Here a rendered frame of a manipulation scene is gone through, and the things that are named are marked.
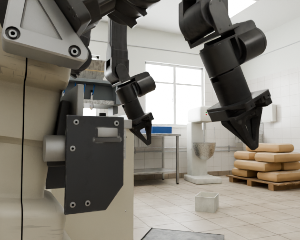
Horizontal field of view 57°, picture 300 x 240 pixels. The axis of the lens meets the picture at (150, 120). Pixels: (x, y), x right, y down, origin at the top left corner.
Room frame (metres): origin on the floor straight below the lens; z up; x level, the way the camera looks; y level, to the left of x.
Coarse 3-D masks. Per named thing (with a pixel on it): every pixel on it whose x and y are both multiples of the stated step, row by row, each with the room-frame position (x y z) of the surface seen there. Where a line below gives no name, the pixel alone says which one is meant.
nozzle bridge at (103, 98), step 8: (72, 80) 1.77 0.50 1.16; (80, 80) 1.78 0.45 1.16; (88, 80) 1.80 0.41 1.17; (96, 80) 1.83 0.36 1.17; (104, 80) 1.85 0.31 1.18; (88, 88) 1.89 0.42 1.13; (96, 88) 1.91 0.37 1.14; (104, 88) 1.94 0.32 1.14; (112, 88) 1.96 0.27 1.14; (88, 96) 1.89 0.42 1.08; (96, 96) 1.91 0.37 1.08; (104, 96) 1.94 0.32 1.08; (112, 96) 1.96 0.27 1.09; (88, 104) 1.90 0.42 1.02; (96, 104) 1.90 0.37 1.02; (104, 104) 1.90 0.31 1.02; (112, 104) 1.91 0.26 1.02; (120, 104) 1.90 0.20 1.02; (112, 112) 1.99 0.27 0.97
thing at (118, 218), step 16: (128, 144) 1.19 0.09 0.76; (128, 160) 1.19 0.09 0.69; (128, 176) 1.19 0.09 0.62; (128, 192) 1.19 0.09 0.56; (112, 208) 1.16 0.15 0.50; (128, 208) 1.19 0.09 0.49; (80, 224) 1.10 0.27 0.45; (96, 224) 1.13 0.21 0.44; (112, 224) 1.16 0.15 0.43; (128, 224) 1.19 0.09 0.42
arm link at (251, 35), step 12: (216, 0) 0.43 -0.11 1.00; (216, 12) 0.43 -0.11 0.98; (216, 24) 0.43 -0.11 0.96; (228, 24) 0.44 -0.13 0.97; (240, 24) 0.48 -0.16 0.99; (252, 24) 0.50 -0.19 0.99; (216, 36) 0.46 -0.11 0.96; (240, 36) 0.48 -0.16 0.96; (252, 36) 0.48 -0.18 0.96; (264, 36) 0.49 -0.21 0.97; (252, 48) 0.48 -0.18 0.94; (264, 48) 0.50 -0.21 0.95; (240, 60) 0.50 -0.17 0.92
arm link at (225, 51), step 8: (216, 40) 0.48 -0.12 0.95; (224, 40) 0.46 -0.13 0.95; (232, 40) 0.48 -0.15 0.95; (208, 48) 0.47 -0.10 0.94; (216, 48) 0.45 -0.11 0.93; (224, 48) 0.45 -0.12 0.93; (232, 48) 0.46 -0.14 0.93; (240, 48) 0.48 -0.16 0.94; (200, 56) 0.48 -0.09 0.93; (208, 56) 0.46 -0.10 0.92; (216, 56) 0.45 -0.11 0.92; (224, 56) 0.45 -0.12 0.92; (232, 56) 0.46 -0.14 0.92; (240, 56) 0.49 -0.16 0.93; (208, 64) 0.47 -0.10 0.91; (216, 64) 0.46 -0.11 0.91; (224, 64) 0.46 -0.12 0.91; (232, 64) 0.46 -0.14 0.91; (208, 72) 0.48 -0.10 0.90; (216, 72) 0.47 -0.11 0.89; (224, 72) 0.47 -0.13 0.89
